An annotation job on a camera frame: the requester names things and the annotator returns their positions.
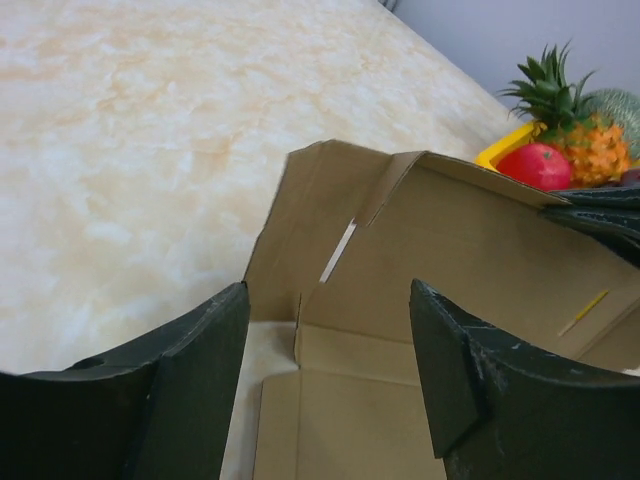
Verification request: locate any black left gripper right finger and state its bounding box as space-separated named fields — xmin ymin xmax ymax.
xmin=409 ymin=279 xmax=639 ymax=480

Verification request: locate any red apple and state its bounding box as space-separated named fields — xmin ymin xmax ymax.
xmin=496 ymin=143 xmax=571 ymax=191

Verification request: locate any yellow plastic tray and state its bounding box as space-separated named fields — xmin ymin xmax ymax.
xmin=475 ymin=121 xmax=546 ymax=172

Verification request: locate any brown cardboard box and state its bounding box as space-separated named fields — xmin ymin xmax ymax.
xmin=245 ymin=140 xmax=639 ymax=479

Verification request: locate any purple grape bunch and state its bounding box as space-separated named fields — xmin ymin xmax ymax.
xmin=614 ymin=167 xmax=640 ymax=187

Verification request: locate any orange pineapple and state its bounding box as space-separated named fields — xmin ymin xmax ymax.
xmin=499 ymin=45 xmax=639 ymax=188

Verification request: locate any green melon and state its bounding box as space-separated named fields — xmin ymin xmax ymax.
xmin=589 ymin=88 xmax=639 ymax=162

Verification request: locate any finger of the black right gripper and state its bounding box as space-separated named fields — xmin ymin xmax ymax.
xmin=539 ymin=187 xmax=639 ymax=268

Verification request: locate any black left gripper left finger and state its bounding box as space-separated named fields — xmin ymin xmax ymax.
xmin=1 ymin=282 xmax=250 ymax=479

